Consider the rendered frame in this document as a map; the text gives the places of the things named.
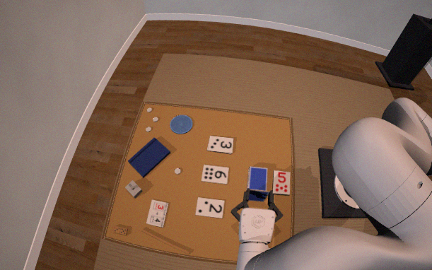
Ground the blue playing card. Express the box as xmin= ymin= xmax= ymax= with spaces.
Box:
xmin=248 ymin=166 xmax=268 ymax=191

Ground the blue round coaster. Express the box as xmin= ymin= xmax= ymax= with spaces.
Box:
xmin=170 ymin=115 xmax=193 ymax=134

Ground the orange card cloth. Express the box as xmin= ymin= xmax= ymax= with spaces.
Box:
xmin=102 ymin=102 xmax=295 ymax=264
xmin=106 ymin=104 xmax=292 ymax=261

